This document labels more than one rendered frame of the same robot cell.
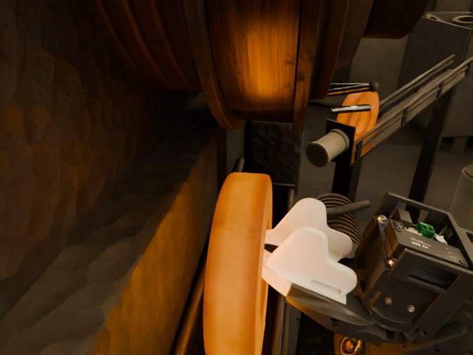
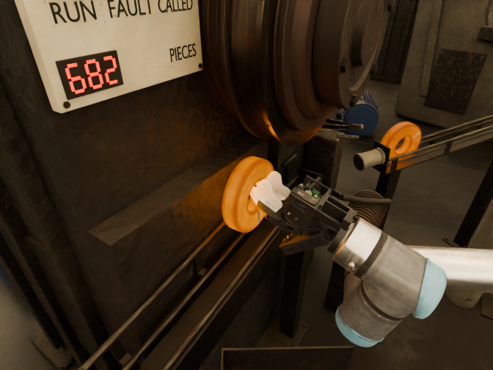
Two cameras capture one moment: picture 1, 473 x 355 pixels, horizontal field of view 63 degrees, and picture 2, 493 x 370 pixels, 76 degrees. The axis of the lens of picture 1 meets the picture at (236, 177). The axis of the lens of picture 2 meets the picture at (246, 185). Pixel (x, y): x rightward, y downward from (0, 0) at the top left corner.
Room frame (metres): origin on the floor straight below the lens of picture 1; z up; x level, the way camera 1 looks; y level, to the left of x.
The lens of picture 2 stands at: (-0.25, -0.22, 1.20)
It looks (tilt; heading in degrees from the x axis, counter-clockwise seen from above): 33 degrees down; 24
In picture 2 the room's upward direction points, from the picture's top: straight up
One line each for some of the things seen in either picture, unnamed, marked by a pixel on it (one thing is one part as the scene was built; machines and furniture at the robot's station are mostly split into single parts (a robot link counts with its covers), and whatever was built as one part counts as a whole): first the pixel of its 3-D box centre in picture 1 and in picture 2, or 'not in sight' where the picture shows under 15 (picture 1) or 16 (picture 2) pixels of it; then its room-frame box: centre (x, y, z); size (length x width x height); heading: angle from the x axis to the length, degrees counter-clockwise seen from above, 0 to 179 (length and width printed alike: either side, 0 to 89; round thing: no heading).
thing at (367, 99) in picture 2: not in sight; (358, 111); (2.72, 0.00, 0.17); 0.57 x 0.31 x 0.34; 11
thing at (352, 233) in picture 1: (322, 296); (351, 256); (0.74, -0.23, 0.27); 0.22 x 0.13 x 0.53; 171
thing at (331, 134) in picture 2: (272, 171); (320, 166); (0.67, -0.07, 0.68); 0.11 x 0.08 x 0.24; 81
